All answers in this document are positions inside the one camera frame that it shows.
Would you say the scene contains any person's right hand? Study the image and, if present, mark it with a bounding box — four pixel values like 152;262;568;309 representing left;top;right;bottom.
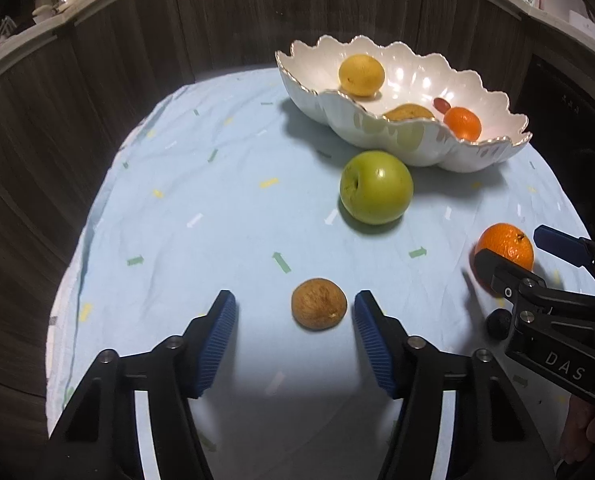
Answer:
560;397;595;466

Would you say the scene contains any golden brown pear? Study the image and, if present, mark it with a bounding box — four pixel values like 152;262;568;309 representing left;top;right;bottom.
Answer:
383;103;437;123

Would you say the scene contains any dark wood kitchen cabinet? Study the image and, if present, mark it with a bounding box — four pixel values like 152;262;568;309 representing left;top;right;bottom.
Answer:
0;0;533;411

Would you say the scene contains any black built-in appliance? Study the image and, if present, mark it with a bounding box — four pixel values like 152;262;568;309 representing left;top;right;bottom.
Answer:
515;50;595;241

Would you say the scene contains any small dark plum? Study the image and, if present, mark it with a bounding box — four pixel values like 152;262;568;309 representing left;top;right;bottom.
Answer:
486;309;514;340

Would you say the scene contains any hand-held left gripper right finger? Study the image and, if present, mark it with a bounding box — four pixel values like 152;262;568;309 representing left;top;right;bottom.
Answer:
354;290;558;480

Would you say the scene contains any small mandarin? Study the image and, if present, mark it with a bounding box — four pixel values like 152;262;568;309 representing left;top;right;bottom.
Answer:
443;106;482;142

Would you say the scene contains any white scalloped bowl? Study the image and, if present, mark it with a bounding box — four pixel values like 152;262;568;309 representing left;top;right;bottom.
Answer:
275;35;533;174

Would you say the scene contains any green apple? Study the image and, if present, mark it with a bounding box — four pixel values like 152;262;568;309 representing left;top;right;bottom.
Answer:
339;150;414;226

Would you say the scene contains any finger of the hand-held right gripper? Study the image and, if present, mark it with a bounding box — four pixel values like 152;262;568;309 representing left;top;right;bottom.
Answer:
533;225;595;306
474;248;549;307

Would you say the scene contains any large orange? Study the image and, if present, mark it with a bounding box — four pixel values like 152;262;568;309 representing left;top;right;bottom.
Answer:
474;222;535;293

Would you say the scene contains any light blue patterned tablecloth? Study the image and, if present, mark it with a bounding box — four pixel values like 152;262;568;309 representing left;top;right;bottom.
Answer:
45;67;595;480

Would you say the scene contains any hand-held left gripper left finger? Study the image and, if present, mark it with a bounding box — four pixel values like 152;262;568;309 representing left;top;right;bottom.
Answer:
48;289;239;480

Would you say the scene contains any yellow lemon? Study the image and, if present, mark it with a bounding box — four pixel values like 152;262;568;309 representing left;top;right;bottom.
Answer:
338;54;385;98

